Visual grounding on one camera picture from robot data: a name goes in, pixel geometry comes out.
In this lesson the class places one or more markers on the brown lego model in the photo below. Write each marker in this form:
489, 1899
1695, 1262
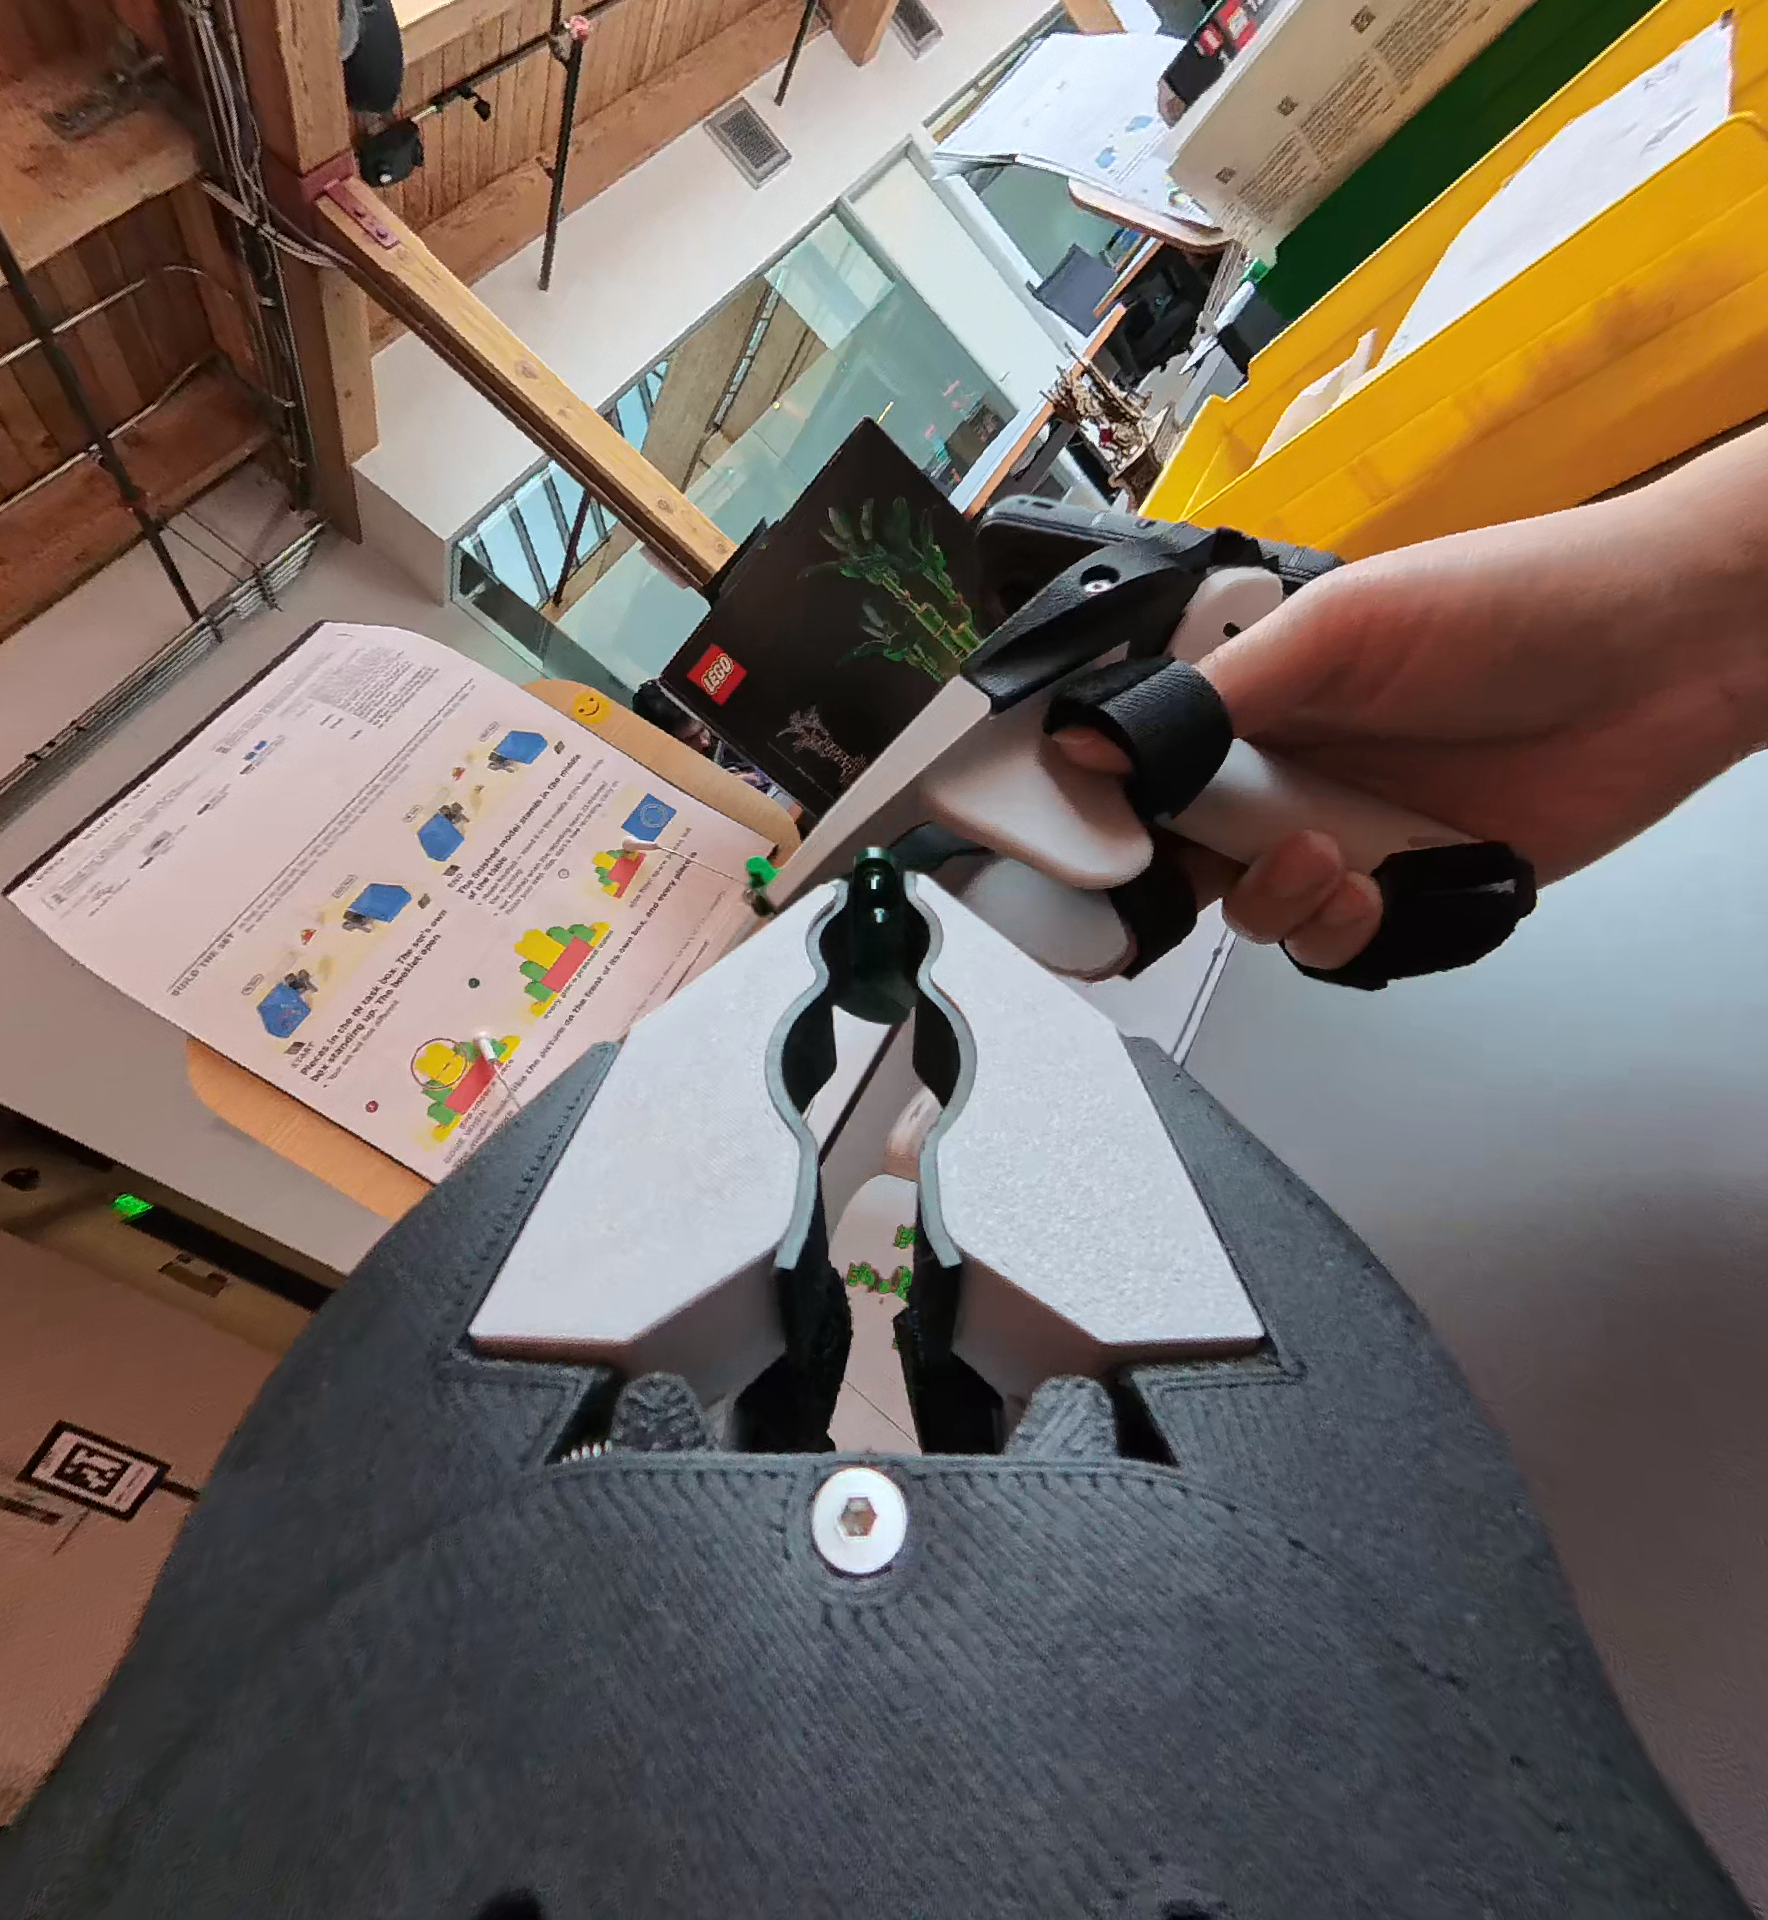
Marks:
1108, 414

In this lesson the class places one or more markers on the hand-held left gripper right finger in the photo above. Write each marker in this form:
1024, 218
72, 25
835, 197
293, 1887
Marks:
1095, 1201

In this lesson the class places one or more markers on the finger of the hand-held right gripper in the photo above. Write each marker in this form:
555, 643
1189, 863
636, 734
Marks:
900, 781

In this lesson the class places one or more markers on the white paper sheet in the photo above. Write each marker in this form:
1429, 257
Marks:
1573, 197

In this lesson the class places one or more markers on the bright green lego piece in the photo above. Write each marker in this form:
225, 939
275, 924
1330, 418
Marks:
758, 870

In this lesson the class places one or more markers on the person's right hand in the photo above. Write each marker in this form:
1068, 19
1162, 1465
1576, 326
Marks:
1484, 676

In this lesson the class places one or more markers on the cardboard box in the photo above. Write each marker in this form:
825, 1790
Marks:
76, 1349

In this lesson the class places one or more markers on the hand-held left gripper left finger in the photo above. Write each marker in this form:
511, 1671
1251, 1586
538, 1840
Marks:
630, 1201

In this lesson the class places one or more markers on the wooden clipboard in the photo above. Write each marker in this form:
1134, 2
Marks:
285, 1118

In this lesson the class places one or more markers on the dark green lego leaf piece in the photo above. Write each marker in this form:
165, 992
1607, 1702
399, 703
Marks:
884, 960

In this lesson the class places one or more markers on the black electronic device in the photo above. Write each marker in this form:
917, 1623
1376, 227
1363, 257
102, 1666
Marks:
192, 1246

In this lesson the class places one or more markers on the laminated instruction sheet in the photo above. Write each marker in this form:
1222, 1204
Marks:
373, 781

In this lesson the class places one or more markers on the white air vent grille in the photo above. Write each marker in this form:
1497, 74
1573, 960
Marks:
747, 140

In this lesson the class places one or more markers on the white printed carton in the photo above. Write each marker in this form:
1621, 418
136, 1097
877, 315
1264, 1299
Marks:
1350, 105

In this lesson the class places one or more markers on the black lego set box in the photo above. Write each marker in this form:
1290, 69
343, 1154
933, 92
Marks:
825, 602

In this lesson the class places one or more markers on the white curved poster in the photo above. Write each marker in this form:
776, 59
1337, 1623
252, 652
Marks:
1062, 105

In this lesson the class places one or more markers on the lego instruction booklet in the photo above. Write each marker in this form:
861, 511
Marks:
869, 1349

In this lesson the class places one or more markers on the yellow plastic bin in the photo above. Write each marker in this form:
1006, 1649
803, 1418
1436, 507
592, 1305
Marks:
1499, 405

